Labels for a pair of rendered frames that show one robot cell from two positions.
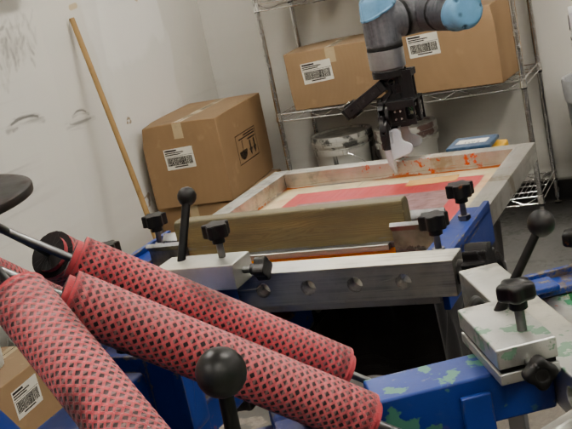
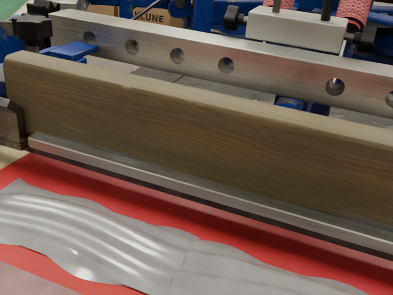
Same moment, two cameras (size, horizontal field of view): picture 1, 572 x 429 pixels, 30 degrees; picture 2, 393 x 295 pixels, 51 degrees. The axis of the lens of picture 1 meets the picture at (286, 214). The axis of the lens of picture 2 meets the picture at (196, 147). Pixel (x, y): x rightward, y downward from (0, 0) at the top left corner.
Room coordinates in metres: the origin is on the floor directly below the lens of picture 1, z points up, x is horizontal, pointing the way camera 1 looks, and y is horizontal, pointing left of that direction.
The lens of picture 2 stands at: (1.97, -0.05, 1.18)
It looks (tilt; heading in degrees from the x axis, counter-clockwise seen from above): 29 degrees down; 174
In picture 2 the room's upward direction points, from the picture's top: 5 degrees clockwise
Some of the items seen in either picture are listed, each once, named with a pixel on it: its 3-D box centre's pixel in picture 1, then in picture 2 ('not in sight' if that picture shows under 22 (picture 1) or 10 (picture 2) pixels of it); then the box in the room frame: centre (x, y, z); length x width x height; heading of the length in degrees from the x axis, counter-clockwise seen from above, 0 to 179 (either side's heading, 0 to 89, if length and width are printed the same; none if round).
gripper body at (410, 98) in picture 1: (397, 98); not in sight; (2.20, -0.28, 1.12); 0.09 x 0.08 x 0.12; 65
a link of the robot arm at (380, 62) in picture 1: (387, 60); not in sight; (2.20, -0.27, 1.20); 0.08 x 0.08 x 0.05
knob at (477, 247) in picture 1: (470, 271); (52, 26); (1.31, -0.22, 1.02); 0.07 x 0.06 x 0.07; 155
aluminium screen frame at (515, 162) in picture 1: (338, 221); not in sight; (1.87, -0.09, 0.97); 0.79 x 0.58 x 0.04; 155
